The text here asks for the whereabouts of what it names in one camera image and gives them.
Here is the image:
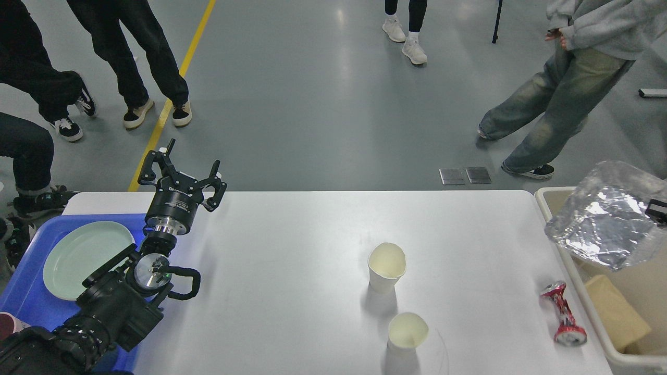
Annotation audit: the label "black tripod leg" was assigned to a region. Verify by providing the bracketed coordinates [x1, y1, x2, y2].
[491, 0, 503, 44]

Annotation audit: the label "brown paper bag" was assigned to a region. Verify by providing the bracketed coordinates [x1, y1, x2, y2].
[585, 274, 652, 352]

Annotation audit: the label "person in dark trousers left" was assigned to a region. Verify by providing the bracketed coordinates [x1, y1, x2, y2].
[1, 1, 97, 142]

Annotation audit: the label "person with white sneakers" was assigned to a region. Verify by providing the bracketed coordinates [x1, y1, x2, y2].
[381, 1, 427, 66]

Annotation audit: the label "floor outlet plate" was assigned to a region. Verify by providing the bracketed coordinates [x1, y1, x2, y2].
[465, 167, 492, 184]
[439, 168, 466, 186]

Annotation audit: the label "floor outlet plate right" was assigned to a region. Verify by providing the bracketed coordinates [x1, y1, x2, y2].
[465, 167, 492, 184]

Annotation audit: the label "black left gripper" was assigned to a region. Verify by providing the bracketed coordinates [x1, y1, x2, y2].
[137, 138, 227, 235]

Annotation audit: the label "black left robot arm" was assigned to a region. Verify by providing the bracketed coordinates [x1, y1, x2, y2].
[2, 140, 227, 374]

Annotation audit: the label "person in black trousers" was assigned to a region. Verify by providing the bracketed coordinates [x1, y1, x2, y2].
[65, 0, 193, 130]

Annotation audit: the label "green plate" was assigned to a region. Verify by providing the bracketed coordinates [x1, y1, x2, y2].
[43, 221, 135, 301]

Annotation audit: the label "person in faded jeans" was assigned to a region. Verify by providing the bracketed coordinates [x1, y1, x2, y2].
[477, 1, 666, 180]

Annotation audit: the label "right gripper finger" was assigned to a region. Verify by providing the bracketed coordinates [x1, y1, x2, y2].
[645, 198, 666, 226]

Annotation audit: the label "floor outlet plate left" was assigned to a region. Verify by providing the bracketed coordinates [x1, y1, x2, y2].
[439, 168, 466, 186]

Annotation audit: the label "seated person dark jeans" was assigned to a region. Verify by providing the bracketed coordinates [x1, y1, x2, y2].
[1, 113, 77, 271]

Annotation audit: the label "crushed red can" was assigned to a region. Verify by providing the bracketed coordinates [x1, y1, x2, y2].
[540, 280, 588, 347]

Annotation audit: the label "aluminium foil tray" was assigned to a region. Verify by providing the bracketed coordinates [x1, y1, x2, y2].
[544, 160, 665, 271]

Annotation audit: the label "pink mug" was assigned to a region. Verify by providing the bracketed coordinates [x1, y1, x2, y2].
[0, 311, 31, 341]

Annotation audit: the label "blue plastic tray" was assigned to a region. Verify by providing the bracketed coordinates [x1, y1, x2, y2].
[0, 214, 152, 375]

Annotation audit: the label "white paper cup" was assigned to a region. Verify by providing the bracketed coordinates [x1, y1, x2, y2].
[367, 242, 406, 294]
[387, 312, 430, 356]

